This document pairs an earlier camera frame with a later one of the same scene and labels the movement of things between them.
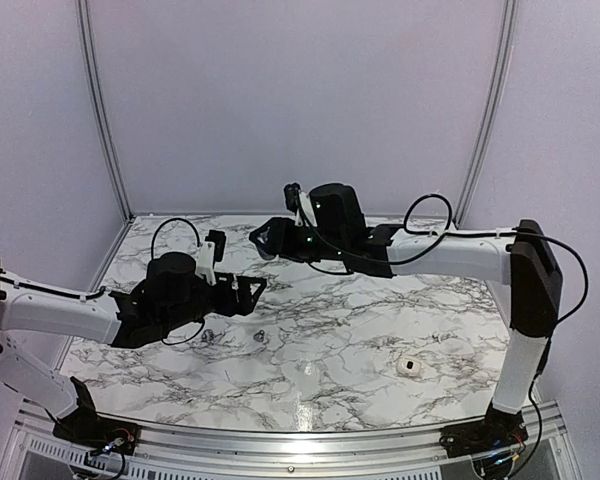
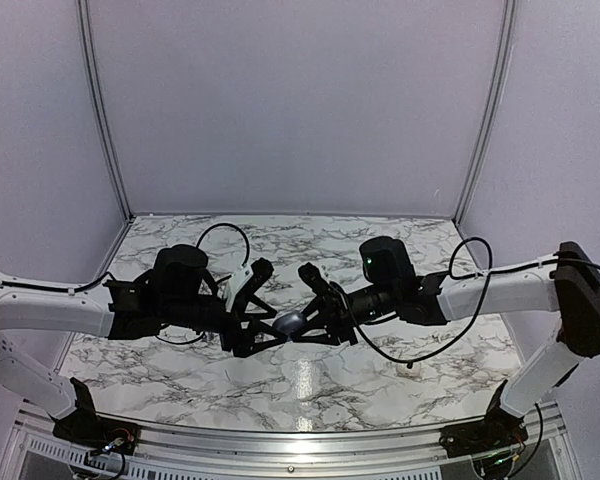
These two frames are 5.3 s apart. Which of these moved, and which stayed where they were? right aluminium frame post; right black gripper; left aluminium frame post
Moved: right black gripper
Stayed: right aluminium frame post; left aluminium frame post
